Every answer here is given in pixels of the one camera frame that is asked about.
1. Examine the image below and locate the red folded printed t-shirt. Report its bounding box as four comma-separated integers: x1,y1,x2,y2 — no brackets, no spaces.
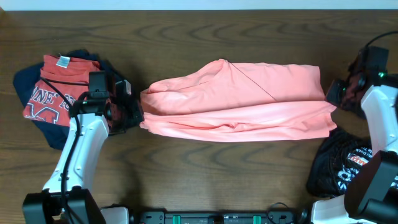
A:
23,55,100,127

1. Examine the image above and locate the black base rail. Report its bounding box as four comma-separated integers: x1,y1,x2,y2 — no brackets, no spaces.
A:
99,202,312,224

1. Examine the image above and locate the salmon pink shirt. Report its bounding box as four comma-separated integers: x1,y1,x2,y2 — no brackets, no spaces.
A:
140,59,336,142

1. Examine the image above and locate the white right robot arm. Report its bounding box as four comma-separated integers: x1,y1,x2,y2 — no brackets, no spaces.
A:
297,50,397,223

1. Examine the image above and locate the black printed t-shirt pile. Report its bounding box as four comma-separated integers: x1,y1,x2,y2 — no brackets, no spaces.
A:
306,126,398,200

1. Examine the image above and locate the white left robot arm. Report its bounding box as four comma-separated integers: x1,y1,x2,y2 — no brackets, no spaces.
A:
22,80,143,224

